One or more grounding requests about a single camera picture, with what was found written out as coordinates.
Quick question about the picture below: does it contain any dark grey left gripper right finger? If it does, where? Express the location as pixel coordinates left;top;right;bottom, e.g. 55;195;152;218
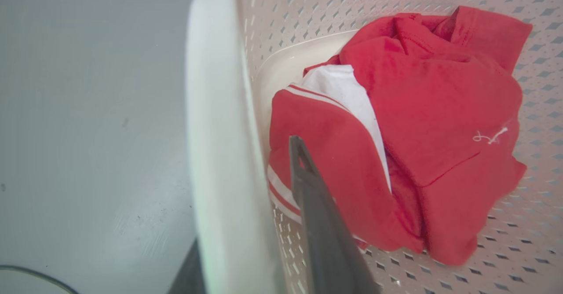
289;135;381;294

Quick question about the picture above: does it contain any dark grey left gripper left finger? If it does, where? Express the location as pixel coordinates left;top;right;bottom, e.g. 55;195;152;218
167;239;207;294

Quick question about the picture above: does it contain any white perforated plastic laundry basket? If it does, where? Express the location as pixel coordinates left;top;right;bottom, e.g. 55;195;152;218
185;0;563;294

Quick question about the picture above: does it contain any red garment with white stripes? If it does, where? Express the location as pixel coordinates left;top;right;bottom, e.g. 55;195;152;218
267;6;533;266

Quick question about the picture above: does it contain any thin black cable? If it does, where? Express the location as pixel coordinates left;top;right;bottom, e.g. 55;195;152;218
0;265;80;294

